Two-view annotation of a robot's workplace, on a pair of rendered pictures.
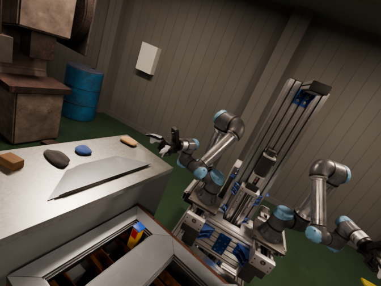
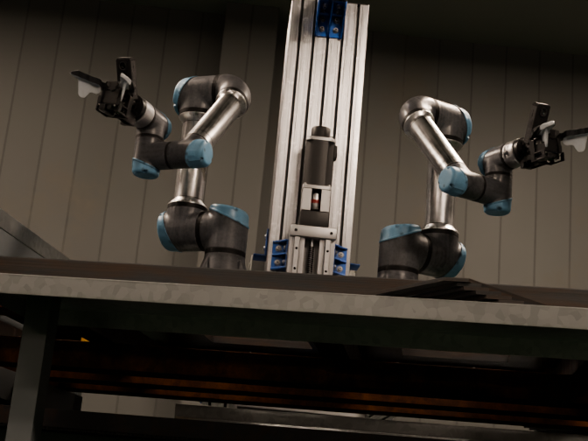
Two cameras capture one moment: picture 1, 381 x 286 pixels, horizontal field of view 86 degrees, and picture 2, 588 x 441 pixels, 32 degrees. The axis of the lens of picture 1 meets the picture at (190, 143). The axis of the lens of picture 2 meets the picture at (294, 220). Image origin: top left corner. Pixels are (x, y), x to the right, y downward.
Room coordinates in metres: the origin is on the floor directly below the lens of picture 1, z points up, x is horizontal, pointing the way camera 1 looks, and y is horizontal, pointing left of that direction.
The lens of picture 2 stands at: (-1.48, 0.34, 0.45)
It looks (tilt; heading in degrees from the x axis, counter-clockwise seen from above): 16 degrees up; 344
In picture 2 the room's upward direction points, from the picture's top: 5 degrees clockwise
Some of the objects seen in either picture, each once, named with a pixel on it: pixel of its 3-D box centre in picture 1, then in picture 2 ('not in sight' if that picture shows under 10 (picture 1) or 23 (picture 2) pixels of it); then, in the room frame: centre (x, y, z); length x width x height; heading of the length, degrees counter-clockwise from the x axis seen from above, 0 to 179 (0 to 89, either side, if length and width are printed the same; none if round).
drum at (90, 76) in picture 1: (81, 92); not in sight; (3.96, 2.46, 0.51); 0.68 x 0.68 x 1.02
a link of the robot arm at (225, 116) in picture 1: (213, 146); (193, 162); (1.40, -0.17, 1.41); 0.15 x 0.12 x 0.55; 51
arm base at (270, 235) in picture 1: (271, 229); (396, 286); (1.20, -0.75, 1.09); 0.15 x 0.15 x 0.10
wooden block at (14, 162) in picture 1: (11, 161); not in sight; (0.86, 0.85, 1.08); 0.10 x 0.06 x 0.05; 83
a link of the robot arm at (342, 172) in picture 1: (314, 198); (440, 188); (1.23, -0.88, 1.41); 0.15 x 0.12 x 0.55; 103
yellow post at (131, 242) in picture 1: (134, 239); not in sight; (0.97, 0.09, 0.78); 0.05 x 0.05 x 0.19; 65
